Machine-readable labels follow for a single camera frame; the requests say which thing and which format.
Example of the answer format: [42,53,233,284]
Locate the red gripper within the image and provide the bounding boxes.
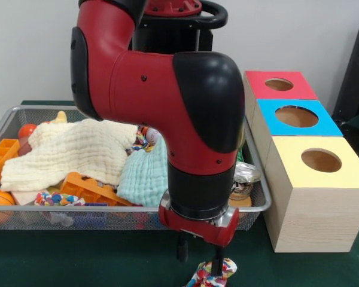
[157,204,241,277]

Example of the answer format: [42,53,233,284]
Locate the silver mesh bin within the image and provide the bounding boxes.
[0,105,272,231]

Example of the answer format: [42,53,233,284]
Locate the wooden three-hole box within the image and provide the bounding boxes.
[242,71,359,254]

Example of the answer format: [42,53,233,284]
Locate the crushed drink can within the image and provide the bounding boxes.
[230,163,262,201]

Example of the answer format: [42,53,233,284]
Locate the mint green muslin cloth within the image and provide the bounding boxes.
[116,139,169,208]

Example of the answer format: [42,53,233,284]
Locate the dark green table cloth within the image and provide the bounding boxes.
[0,100,359,287]

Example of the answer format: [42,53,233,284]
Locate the white baseball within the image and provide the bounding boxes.
[145,127,163,145]

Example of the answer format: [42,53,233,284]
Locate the orange plastic toy block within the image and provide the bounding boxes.
[59,171,133,207]

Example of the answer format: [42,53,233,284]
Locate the cream muslin cloth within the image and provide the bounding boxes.
[0,118,138,193]

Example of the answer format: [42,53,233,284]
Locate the red-orange ball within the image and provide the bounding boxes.
[17,123,38,140]

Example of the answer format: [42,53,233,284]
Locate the orange plastic grid tray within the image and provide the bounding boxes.
[0,138,21,192]

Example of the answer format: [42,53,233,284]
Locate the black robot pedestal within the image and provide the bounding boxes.
[131,0,229,55]

